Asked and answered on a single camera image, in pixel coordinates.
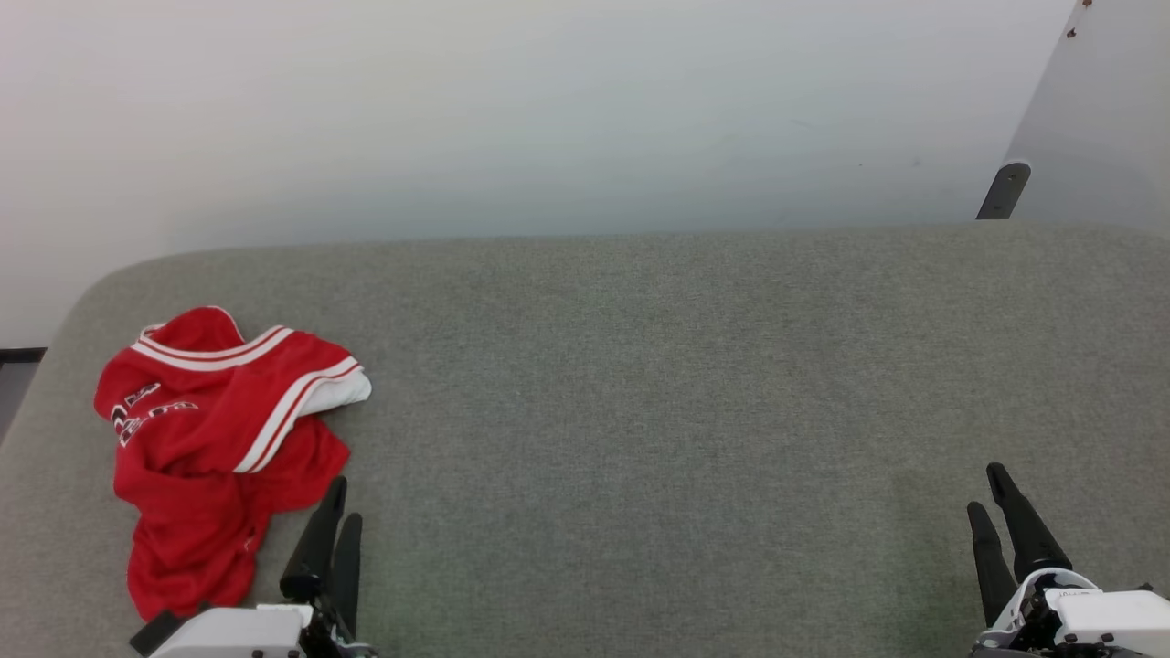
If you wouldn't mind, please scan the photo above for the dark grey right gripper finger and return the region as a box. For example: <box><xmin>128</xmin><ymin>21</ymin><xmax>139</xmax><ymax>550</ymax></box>
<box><xmin>967</xmin><ymin>501</ymin><xmax>1018</xmax><ymax>628</ymax></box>
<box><xmin>985</xmin><ymin>462</ymin><xmax>1073</xmax><ymax>582</ymax></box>

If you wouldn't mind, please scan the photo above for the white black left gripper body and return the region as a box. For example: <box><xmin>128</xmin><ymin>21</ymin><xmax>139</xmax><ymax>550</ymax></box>
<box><xmin>129</xmin><ymin>594</ymin><xmax>377</xmax><ymax>658</ymax></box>

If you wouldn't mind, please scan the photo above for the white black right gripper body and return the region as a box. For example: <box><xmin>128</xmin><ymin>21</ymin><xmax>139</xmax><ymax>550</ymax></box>
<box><xmin>971</xmin><ymin>567</ymin><xmax>1170</xmax><ymax>658</ymax></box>

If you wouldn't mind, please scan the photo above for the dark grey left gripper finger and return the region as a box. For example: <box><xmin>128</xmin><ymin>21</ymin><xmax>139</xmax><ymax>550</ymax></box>
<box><xmin>330</xmin><ymin>514</ymin><xmax>365</xmax><ymax>642</ymax></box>
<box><xmin>279</xmin><ymin>475</ymin><xmax>349</xmax><ymax>603</ymax></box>

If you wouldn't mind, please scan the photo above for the red basketball jersey white trim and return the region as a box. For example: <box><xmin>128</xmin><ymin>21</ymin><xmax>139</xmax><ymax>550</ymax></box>
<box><xmin>93</xmin><ymin>306</ymin><xmax>373</xmax><ymax>623</ymax></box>

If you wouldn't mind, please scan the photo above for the grey fabric sofa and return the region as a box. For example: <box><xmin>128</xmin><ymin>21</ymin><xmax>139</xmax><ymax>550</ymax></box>
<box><xmin>0</xmin><ymin>222</ymin><xmax>1170</xmax><ymax>658</ymax></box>

